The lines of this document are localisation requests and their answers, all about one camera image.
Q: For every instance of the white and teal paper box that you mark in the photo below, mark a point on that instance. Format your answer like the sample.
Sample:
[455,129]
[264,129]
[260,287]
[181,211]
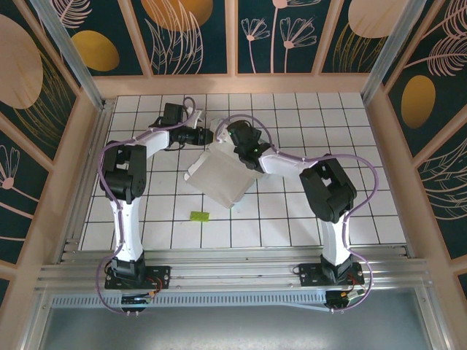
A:
[222,175]

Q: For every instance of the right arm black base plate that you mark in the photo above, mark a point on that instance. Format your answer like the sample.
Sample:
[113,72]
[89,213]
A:
[310,274]

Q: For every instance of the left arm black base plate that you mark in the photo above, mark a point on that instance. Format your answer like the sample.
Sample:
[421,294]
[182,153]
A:
[160,277]

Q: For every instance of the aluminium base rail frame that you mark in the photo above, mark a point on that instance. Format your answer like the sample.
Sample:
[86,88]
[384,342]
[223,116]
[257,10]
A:
[237,270]

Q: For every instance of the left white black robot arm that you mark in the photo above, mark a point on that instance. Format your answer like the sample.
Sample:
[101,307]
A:
[127,226]

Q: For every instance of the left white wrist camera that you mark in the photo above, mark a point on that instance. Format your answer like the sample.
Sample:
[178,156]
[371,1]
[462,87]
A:
[196,117]

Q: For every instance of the aluminium corner post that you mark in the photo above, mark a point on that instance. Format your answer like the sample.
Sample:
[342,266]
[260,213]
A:
[69,47]
[392,47]

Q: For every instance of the green toy brick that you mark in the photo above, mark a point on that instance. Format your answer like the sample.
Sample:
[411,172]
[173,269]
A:
[200,216]

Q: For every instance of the grey metal panel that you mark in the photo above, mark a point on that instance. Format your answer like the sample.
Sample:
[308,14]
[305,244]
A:
[233,328]

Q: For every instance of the aluminium table edge rail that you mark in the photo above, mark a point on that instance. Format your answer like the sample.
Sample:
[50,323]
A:
[100,127]

